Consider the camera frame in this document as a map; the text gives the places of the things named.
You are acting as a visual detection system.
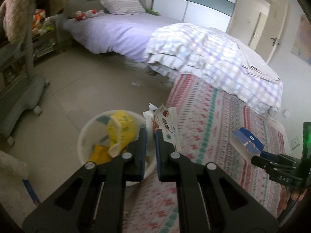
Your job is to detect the patterned red green bedspread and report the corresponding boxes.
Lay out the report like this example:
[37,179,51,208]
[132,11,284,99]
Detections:
[123,75,290,232]

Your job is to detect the shelf with plush toys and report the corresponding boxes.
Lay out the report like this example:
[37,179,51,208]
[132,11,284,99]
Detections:
[32,9,61,60]

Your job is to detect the white teal wardrobe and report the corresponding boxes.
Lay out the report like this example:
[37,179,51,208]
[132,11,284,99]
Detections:
[152,0,236,32]

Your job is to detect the grey rolling chair base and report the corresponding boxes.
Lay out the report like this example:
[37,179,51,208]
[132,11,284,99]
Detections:
[0,0,51,146]

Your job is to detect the white snack wrapper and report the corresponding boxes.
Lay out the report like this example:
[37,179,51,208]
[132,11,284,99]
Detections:
[143,103,181,154]

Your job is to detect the brown fuzzy garment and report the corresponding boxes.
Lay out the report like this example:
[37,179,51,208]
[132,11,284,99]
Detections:
[1,0,69,44]

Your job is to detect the lavender bed sheet mattress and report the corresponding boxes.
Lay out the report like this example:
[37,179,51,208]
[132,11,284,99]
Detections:
[62,13,179,63]

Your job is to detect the yellow cardboard box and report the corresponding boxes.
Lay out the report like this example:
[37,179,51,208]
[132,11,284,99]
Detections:
[89,145,113,165]

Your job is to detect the white room door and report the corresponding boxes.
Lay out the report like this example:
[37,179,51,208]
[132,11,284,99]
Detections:
[227,0,288,63]

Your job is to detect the folded striped cloth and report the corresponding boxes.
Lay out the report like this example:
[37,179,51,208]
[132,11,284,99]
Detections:
[238,44,280,84]

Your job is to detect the wall map poster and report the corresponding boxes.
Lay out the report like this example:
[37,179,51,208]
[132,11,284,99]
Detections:
[291,14,311,65]

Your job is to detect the white wall socket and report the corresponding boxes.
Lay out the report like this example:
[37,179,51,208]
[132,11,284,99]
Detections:
[291,136,300,150]

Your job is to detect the plaid purple white quilt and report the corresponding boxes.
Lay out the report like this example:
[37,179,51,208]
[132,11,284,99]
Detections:
[144,23,283,116]

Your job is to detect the white plastic trash bin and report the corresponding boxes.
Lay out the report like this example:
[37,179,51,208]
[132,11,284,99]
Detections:
[76,110,156,179]

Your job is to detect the striped pillow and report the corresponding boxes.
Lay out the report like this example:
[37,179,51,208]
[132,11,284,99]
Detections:
[100,0,146,15]

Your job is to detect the blue cookie box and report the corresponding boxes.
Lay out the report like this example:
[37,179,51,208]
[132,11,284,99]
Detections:
[230,128,264,163]

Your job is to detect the red white plush toy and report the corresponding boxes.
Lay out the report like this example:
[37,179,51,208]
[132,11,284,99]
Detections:
[68,9,105,21]

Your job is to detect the yellow white plastic bag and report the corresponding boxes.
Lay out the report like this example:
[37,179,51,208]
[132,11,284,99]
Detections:
[107,110,138,158]

